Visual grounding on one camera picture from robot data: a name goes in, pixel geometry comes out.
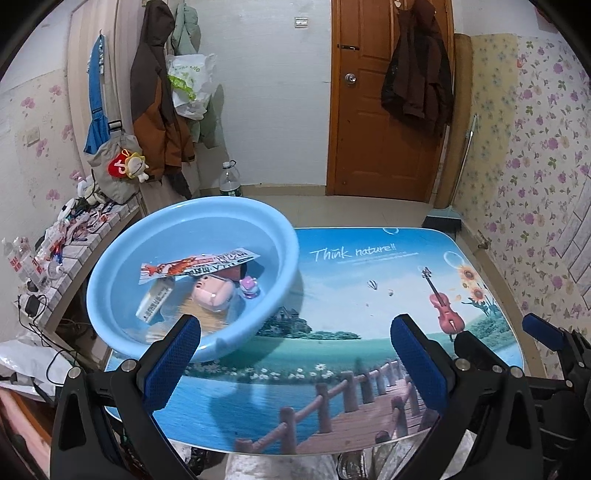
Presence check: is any white fuzzy cloth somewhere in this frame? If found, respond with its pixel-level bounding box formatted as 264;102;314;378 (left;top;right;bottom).
226;438;416;480

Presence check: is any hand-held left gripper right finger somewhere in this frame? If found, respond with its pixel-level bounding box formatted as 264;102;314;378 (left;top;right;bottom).
390;315;541;480

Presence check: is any lobster print snack packet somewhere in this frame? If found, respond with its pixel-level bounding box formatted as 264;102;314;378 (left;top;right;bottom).
137;248;260;283

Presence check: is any blue garment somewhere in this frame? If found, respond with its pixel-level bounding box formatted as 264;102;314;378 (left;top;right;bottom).
83;34;109;155

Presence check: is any small red label water bottle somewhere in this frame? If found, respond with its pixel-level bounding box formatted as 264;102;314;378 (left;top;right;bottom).
2;236;28;282
18;235;48;287

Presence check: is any black cable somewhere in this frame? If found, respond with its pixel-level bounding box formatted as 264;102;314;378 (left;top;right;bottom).
16;277;79;388

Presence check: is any light pink plastic toy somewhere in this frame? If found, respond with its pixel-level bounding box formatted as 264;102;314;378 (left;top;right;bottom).
193;273;235;311

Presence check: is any pale green jacket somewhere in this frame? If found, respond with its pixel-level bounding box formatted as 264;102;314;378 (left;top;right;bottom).
172;2;225;149

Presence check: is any dark brown jacket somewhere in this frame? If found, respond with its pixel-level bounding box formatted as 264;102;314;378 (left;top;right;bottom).
381;0;454;137

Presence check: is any scenery print table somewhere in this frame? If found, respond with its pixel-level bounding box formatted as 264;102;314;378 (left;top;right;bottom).
104;226;525;457

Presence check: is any broom with dustpan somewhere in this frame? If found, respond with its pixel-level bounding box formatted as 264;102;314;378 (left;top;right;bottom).
422;115;478;241

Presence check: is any yellow white tissue pack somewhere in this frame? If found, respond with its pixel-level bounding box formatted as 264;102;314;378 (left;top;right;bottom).
135;279;175;324

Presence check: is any light blue plastic basin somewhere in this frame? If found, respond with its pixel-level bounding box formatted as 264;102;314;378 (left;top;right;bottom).
87;196;301;363

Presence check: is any tan leaning board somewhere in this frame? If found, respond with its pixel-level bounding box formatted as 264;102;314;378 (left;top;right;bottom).
434;33;474;208

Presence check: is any white plush toy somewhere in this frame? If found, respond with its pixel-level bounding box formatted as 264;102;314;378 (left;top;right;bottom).
124;150;151;183

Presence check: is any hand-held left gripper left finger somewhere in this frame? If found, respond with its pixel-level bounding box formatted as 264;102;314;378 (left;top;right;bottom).
50;315;201;480

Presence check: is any small purple pink toy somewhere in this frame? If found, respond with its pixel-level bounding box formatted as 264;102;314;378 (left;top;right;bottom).
239;275;262;301

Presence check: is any brown and orange jacket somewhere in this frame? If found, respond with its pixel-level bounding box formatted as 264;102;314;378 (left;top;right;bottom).
130;0;197;199

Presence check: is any white tiled shelf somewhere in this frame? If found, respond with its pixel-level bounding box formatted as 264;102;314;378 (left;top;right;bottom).
18;198;144;342

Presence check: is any brown wooden door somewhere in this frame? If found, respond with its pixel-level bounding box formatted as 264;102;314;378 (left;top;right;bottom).
325;0;455;204

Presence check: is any large clear water bottle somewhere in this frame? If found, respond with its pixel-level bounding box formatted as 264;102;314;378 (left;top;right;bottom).
219;161;243;198

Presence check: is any white green plastic bag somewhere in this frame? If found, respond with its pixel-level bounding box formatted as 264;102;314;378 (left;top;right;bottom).
166;53;217;120

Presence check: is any clear bag of cotton swabs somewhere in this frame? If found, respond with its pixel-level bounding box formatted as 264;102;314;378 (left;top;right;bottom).
178;300;232;334

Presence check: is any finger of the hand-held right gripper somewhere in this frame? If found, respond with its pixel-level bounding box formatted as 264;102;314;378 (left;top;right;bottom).
523;313;591;370
455;330;522;370

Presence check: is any pile of small packets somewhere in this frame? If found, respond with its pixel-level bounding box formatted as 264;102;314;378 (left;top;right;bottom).
44;198;130;259

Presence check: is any grey cloth bag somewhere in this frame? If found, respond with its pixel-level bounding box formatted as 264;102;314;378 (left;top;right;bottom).
88;131;141;204

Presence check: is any clear box of toothpicks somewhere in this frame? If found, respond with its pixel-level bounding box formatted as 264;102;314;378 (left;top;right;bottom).
131;323;167;347

